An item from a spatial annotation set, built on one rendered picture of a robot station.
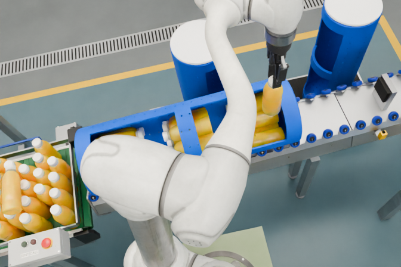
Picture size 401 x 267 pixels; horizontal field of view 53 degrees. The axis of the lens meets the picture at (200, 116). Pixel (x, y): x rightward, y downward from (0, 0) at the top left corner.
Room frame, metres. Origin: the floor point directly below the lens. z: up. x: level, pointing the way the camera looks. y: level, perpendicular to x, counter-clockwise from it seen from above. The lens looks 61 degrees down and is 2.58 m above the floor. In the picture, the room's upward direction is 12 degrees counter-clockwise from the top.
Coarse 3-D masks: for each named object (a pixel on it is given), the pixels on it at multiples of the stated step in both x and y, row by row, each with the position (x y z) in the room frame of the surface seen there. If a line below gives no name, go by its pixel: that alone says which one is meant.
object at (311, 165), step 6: (318, 156) 0.72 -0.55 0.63; (306, 162) 0.73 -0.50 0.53; (312, 162) 0.70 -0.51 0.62; (318, 162) 0.70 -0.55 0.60; (306, 168) 0.72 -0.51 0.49; (312, 168) 0.70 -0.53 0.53; (306, 174) 0.70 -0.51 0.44; (312, 174) 0.70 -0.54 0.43; (300, 180) 0.73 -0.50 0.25; (306, 180) 0.70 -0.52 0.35; (300, 186) 0.71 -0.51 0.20; (306, 186) 0.70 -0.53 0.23; (300, 192) 0.70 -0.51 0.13; (306, 192) 0.70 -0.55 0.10
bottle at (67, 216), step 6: (66, 210) 0.56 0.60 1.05; (72, 210) 0.58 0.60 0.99; (54, 216) 0.54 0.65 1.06; (60, 216) 0.53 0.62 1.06; (66, 216) 0.54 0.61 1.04; (72, 216) 0.55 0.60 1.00; (60, 222) 0.52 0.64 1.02; (66, 222) 0.52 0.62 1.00; (72, 222) 0.53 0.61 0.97; (72, 228) 0.52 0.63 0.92
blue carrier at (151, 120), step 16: (208, 96) 0.86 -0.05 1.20; (224, 96) 0.83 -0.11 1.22; (288, 96) 0.76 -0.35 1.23; (144, 112) 0.85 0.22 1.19; (160, 112) 0.82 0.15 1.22; (176, 112) 0.80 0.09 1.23; (208, 112) 0.88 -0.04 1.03; (224, 112) 0.87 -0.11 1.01; (288, 112) 0.70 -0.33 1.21; (96, 128) 0.81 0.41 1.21; (112, 128) 0.79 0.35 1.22; (144, 128) 0.86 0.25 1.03; (160, 128) 0.86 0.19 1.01; (192, 128) 0.71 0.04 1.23; (288, 128) 0.66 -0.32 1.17; (80, 144) 0.74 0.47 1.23; (192, 144) 0.66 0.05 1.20; (272, 144) 0.63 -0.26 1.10; (80, 160) 0.68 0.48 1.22
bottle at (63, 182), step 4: (60, 176) 0.70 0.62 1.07; (64, 176) 0.71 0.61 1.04; (60, 180) 0.69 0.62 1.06; (64, 180) 0.69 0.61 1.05; (68, 180) 0.70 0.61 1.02; (52, 184) 0.68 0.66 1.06; (56, 184) 0.67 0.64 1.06; (60, 184) 0.67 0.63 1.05; (64, 184) 0.68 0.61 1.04; (68, 184) 0.69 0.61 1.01; (60, 188) 0.67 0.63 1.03; (64, 188) 0.67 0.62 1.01; (68, 188) 0.67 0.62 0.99; (72, 188) 0.68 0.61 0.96; (68, 192) 0.67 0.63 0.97; (72, 192) 0.67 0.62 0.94
